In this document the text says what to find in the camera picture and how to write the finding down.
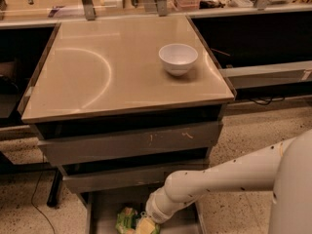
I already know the green rice chip bag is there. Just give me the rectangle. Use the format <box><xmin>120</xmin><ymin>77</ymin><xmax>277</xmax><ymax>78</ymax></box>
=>
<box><xmin>115</xmin><ymin>207</ymin><xmax>160</xmax><ymax>234</ymax></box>

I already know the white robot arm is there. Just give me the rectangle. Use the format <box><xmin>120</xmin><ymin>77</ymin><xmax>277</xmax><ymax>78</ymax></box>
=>
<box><xmin>136</xmin><ymin>130</ymin><xmax>312</xmax><ymax>234</ymax></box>

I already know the open bottom grey drawer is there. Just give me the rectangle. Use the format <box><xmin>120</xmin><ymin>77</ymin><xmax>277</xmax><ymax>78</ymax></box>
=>
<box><xmin>86</xmin><ymin>183</ymin><xmax>207</xmax><ymax>234</ymax></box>

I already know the middle grey drawer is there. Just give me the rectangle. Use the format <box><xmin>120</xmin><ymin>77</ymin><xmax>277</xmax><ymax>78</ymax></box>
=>
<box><xmin>63</xmin><ymin>158</ymin><xmax>209</xmax><ymax>193</ymax></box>

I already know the top grey drawer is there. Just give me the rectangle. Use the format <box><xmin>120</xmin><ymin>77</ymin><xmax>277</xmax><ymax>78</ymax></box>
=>
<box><xmin>38</xmin><ymin>121</ymin><xmax>222</xmax><ymax>166</ymax></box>

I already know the grey drawer cabinet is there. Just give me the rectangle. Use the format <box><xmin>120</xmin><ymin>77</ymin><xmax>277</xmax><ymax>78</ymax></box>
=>
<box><xmin>17</xmin><ymin>14</ymin><xmax>237</xmax><ymax>234</ymax></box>

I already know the black table leg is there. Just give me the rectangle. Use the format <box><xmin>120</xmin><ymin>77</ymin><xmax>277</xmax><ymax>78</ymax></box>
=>
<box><xmin>47</xmin><ymin>171</ymin><xmax>62</xmax><ymax>208</ymax></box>

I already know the white bowl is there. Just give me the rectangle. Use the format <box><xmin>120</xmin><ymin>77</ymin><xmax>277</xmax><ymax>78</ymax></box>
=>
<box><xmin>158</xmin><ymin>44</ymin><xmax>198</xmax><ymax>76</ymax></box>

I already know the black floor cable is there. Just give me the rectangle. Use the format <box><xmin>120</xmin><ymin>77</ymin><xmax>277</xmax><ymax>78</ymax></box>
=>
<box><xmin>30</xmin><ymin>153</ymin><xmax>57</xmax><ymax>234</ymax></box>

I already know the grey side shelf rail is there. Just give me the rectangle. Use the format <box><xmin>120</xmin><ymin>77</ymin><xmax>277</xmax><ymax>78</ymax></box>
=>
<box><xmin>220</xmin><ymin>60</ymin><xmax>312</xmax><ymax>89</ymax></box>

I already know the left metal post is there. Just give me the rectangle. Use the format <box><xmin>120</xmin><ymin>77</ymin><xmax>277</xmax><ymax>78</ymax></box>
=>
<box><xmin>81</xmin><ymin>0</ymin><xmax>96</xmax><ymax>20</ymax></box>

